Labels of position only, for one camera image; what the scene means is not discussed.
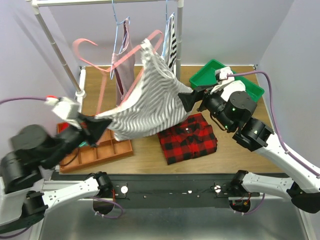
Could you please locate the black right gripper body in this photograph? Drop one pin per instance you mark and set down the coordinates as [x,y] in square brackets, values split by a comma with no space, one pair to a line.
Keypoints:
[214,102]

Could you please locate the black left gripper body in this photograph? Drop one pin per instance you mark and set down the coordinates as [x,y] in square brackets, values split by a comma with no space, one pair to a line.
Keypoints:
[85,130]

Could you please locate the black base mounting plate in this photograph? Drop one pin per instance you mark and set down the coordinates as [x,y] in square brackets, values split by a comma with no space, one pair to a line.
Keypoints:
[168,191]

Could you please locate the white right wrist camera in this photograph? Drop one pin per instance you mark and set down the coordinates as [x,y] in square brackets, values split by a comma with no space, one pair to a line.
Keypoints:
[225,84]

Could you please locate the mauve tank top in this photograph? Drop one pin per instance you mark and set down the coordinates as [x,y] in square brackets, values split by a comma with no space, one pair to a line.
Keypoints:
[124,73]

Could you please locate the teal cloth bundle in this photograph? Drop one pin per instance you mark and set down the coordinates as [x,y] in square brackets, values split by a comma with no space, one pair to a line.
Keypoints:
[83,144]

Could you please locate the blue hanger with striped top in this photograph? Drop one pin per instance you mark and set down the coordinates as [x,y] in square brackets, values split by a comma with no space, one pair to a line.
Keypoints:
[169,29]

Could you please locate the red black plaid shirt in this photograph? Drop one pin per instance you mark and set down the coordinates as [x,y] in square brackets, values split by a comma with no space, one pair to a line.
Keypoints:
[190,139]

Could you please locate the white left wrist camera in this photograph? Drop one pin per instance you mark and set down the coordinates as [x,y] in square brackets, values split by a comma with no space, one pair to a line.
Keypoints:
[65,108]

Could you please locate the green plastic tray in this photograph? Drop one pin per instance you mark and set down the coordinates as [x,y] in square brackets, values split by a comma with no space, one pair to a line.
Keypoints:
[206,76]

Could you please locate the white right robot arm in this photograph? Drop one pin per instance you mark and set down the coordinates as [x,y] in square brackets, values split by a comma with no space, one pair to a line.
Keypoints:
[302,183]

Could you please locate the orange compartment organizer box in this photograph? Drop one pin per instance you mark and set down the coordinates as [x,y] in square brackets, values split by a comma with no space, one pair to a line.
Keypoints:
[109,149]

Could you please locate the thin striped tank top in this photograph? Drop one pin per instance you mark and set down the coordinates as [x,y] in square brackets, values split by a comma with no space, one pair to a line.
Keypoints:
[153,105]

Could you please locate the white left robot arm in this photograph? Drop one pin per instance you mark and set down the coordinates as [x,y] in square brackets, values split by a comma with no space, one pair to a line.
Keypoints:
[32,149]

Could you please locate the blue hanger with mauve top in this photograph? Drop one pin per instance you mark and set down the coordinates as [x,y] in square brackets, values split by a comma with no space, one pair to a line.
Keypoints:
[118,23]

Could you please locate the pink wire hanger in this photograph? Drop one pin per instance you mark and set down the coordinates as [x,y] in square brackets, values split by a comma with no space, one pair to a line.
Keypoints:
[77,42]

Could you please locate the bold black white striped top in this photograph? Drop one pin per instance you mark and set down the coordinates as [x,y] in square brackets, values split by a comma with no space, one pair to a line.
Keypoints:
[170,59]

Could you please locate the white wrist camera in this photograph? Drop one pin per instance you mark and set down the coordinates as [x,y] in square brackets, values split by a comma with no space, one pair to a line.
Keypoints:
[225,84]
[65,108]

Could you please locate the silver clothes rack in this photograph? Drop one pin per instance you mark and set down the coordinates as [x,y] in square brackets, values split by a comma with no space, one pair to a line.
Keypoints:
[79,90]

